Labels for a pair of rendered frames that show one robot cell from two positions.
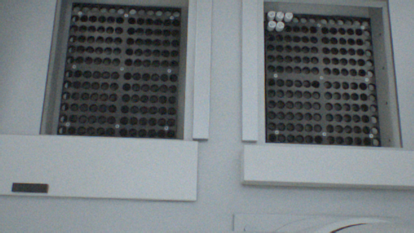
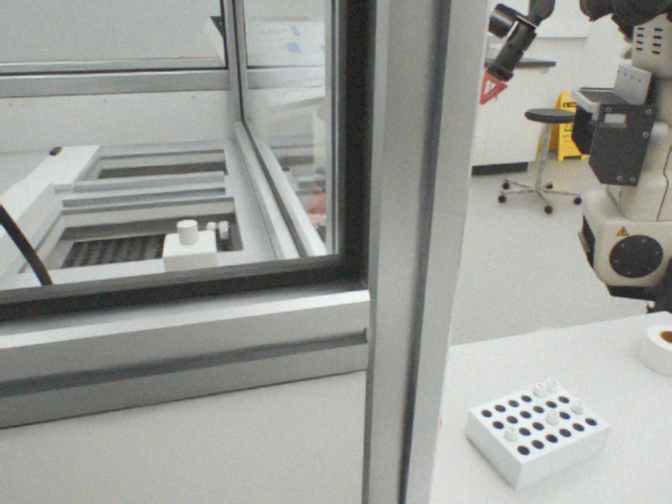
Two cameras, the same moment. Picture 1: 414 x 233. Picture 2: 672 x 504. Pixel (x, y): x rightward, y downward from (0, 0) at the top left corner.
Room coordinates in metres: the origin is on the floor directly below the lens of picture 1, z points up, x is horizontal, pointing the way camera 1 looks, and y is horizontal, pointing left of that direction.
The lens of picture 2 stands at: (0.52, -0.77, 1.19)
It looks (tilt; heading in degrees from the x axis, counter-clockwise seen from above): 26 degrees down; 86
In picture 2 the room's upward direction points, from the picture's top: straight up
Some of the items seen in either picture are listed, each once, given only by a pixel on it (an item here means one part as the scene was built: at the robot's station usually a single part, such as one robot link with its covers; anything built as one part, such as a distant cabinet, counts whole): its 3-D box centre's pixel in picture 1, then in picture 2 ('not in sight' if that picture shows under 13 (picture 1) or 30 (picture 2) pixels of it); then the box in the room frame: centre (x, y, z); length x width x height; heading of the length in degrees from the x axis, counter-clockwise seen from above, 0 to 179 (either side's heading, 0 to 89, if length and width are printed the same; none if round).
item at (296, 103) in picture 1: (315, 84); not in sight; (0.31, -0.17, 0.87); 0.22 x 0.18 x 0.06; 10
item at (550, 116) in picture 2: not in sight; (539, 157); (2.20, 2.53, 0.31); 0.59 x 0.56 x 0.62; 100
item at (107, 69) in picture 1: (123, 76); not in sight; (0.26, 0.14, 0.87); 0.22 x 0.18 x 0.06; 10
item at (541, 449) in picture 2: not in sight; (535, 430); (0.77, -0.38, 0.78); 0.12 x 0.08 x 0.04; 20
